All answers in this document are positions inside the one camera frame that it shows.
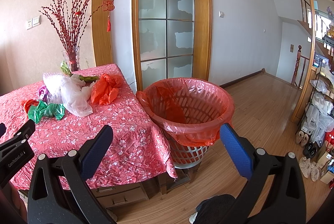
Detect green plastic bag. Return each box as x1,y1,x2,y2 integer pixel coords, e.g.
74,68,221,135
28,100,65,124

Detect purple plastic bag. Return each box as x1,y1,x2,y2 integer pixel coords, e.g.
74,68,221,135
37,85,49,103

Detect white translucent plastic bag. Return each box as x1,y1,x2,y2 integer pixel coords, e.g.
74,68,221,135
43,73,94,117

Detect orange plastic bag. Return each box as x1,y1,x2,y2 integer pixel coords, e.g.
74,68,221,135
91,74,123,105

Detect white sneakers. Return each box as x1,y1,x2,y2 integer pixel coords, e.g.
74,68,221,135
299,157,320,182

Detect wooden cabinet drawers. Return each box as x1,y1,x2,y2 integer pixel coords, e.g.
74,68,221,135
91,179,160,208

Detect black metal storage shelf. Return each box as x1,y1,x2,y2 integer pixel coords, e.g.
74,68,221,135
296,53,333,161

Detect pink floral tablecloth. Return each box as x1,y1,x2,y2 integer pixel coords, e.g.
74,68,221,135
11,81,177,190

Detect glass vase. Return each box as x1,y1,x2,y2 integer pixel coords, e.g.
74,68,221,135
62,47,80,72

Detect white laundry basket bin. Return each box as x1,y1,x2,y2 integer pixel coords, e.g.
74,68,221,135
144,78,230,169

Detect wooden stair railing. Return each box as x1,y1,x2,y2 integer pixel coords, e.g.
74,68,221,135
291,45,310,89

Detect red berry branches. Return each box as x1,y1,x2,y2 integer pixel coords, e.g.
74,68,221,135
39,0,102,56

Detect red Chinese knot ornament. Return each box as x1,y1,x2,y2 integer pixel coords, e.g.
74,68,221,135
102,0,115,32

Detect frosted glass sliding door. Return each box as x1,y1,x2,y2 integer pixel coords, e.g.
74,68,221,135
139,0,194,88

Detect wall switch plate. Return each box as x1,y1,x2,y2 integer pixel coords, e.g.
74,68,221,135
27,15,41,30

